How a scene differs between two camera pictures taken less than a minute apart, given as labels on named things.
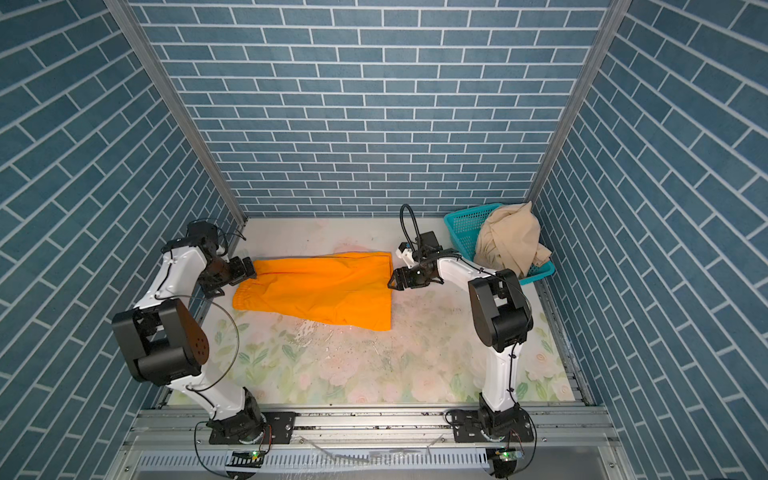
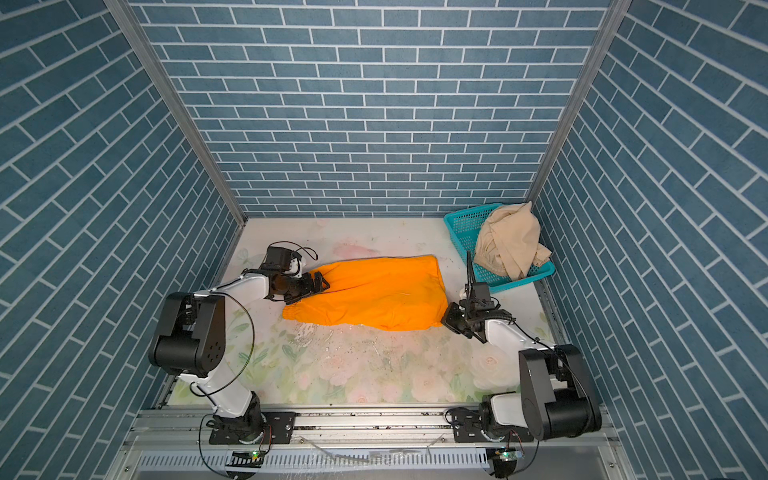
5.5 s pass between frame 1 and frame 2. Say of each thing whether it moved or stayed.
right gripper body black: moved
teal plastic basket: stayed
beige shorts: stayed
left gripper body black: moved
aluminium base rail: stayed
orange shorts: moved
